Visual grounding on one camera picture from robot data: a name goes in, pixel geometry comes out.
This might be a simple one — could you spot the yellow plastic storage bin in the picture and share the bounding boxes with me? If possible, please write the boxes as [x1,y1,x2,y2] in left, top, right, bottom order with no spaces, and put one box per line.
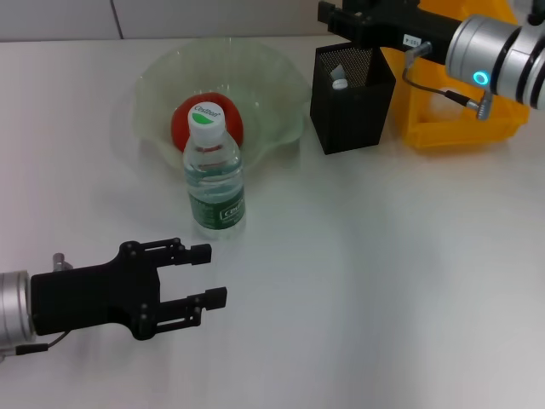
[376,0,532,151]

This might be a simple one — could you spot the black mesh pen holder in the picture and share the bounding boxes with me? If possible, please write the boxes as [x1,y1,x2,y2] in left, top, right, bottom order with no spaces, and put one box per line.
[309,42,397,155]

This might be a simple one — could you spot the red-orange knitted toy orange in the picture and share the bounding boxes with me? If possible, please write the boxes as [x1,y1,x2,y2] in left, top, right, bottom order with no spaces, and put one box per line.
[170,92,245,153]

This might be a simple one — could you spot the green wavy glass fruit plate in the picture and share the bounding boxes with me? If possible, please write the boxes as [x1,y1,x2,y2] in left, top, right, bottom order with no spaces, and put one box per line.
[134,37,311,171]

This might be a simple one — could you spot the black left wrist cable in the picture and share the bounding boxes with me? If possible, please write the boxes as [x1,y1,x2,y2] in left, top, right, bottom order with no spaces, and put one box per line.
[0,252,73,360]

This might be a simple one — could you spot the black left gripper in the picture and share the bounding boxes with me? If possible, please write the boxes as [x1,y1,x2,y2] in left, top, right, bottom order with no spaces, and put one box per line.
[30,237,229,343]

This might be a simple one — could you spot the clear green-label water bottle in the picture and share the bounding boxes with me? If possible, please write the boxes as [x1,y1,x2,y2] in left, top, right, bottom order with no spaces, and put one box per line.
[181,101,247,233]

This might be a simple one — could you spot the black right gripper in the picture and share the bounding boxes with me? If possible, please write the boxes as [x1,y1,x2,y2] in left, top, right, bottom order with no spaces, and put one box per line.
[317,0,464,66]

